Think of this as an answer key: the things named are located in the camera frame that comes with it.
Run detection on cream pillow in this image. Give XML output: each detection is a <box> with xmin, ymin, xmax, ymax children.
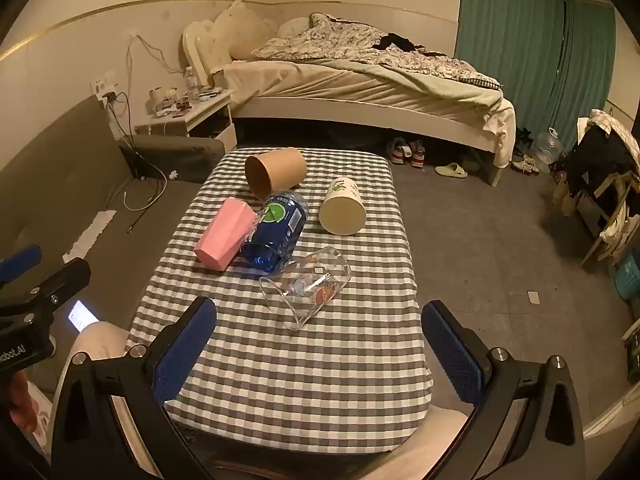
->
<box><xmin>212</xmin><ymin>0</ymin><xmax>279</xmax><ymax>62</ymax></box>

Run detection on white charging cable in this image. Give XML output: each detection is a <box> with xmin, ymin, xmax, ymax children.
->
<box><xmin>122</xmin><ymin>162</ymin><xmax>169</xmax><ymax>213</ymax></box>

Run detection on white bed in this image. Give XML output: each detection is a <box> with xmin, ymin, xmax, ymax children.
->
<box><xmin>181</xmin><ymin>0</ymin><xmax>517</xmax><ymax>187</ymax></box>

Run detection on person's leg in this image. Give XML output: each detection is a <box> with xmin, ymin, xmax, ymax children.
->
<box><xmin>30</xmin><ymin>321</ymin><xmax>138</xmax><ymax>441</ymax></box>
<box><xmin>400</xmin><ymin>402</ymin><xmax>476</xmax><ymax>480</ymax></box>

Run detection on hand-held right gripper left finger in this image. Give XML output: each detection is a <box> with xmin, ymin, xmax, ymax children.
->
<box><xmin>50</xmin><ymin>296</ymin><xmax>221</xmax><ymax>480</ymax></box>

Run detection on person's left leg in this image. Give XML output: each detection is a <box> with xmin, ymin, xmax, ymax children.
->
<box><xmin>30</xmin><ymin>321</ymin><xmax>138</xmax><ymax>441</ymax></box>

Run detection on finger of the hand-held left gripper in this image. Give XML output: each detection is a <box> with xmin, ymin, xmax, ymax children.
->
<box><xmin>0</xmin><ymin>257</ymin><xmax>92</xmax><ymax>332</ymax></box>
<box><xmin>0</xmin><ymin>244</ymin><xmax>42</xmax><ymax>284</ymax></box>

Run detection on large water jug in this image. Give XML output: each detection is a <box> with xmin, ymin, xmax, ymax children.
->
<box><xmin>532</xmin><ymin>127</ymin><xmax>566</xmax><ymax>166</ymax></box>

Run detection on black jacket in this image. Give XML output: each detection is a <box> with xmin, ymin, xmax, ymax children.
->
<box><xmin>564</xmin><ymin>126</ymin><xmax>640</xmax><ymax>197</ymax></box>

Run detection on pair of sneakers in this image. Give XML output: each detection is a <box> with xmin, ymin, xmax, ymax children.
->
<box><xmin>386</xmin><ymin>138</ymin><xmax>427</xmax><ymax>167</ymax></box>

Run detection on person's right leg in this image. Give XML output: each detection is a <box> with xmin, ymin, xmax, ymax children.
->
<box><xmin>400</xmin><ymin>402</ymin><xmax>476</xmax><ymax>480</ymax></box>

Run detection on white cup with green print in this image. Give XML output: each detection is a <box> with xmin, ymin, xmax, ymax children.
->
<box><xmin>318</xmin><ymin>177</ymin><xmax>366</xmax><ymax>236</ymax></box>

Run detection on light shoes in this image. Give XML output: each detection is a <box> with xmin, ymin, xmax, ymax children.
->
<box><xmin>510</xmin><ymin>154</ymin><xmax>542</xmax><ymax>177</ymax></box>

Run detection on black garment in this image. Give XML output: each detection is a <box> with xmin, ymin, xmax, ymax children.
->
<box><xmin>371</xmin><ymin>32</ymin><xmax>427</xmax><ymax>54</ymax></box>

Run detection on floral quilt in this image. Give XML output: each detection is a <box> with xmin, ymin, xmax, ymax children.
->
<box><xmin>251</xmin><ymin>12</ymin><xmax>502</xmax><ymax>92</ymax></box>

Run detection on person's left hand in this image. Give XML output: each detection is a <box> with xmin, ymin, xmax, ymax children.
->
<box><xmin>9</xmin><ymin>372</ymin><xmax>39</xmax><ymax>429</ymax></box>

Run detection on wooden chair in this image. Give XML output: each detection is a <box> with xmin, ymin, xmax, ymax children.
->
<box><xmin>552</xmin><ymin>107</ymin><xmax>640</xmax><ymax>267</ymax></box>

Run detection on white paper towel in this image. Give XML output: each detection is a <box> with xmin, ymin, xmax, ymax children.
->
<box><xmin>62</xmin><ymin>210</ymin><xmax>118</xmax><ymax>263</ymax></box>

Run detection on green curtain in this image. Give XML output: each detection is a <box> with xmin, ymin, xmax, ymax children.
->
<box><xmin>454</xmin><ymin>0</ymin><xmax>617</xmax><ymax>117</ymax></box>

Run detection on brown paper cup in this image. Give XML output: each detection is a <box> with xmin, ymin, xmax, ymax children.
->
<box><xmin>244</xmin><ymin>147</ymin><xmax>307</xmax><ymax>202</ymax></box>

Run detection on grey white checked tablecloth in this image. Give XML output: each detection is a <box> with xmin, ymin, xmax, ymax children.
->
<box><xmin>125</xmin><ymin>147</ymin><xmax>433</xmax><ymax>453</ymax></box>

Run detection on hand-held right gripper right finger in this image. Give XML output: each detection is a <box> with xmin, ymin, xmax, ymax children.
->
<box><xmin>421</xmin><ymin>299</ymin><xmax>587</xmax><ymax>480</ymax></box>

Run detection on clear glass cup with stickers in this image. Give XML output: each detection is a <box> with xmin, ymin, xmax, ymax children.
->
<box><xmin>259</xmin><ymin>247</ymin><xmax>352</xmax><ymax>331</ymax></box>

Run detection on teal basket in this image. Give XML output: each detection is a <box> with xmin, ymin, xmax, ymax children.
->
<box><xmin>614</xmin><ymin>252</ymin><xmax>640</xmax><ymax>302</ymax></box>

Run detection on grey sofa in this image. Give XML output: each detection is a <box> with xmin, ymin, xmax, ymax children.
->
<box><xmin>0</xmin><ymin>95</ymin><xmax>226</xmax><ymax>393</ymax></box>

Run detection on wall cable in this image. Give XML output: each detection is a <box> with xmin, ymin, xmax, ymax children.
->
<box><xmin>124</xmin><ymin>32</ymin><xmax>187</xmax><ymax>137</ymax></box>

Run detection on blue transparent cup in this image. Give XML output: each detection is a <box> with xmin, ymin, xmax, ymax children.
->
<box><xmin>240</xmin><ymin>189</ymin><xmax>309</xmax><ymax>275</ymax></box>

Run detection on white nightstand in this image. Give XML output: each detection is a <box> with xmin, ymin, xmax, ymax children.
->
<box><xmin>134</xmin><ymin>89</ymin><xmax>238</xmax><ymax>153</ymax></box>

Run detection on white wall socket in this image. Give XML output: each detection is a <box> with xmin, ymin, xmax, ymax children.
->
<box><xmin>91</xmin><ymin>74</ymin><xmax>122</xmax><ymax>107</ymax></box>

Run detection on lit smartphone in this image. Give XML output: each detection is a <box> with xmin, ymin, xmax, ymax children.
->
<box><xmin>67</xmin><ymin>300</ymin><xmax>101</xmax><ymax>333</ymax></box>

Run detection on pink plastic cup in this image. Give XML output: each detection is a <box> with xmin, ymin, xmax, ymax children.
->
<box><xmin>193</xmin><ymin>197</ymin><xmax>261</xmax><ymax>274</ymax></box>

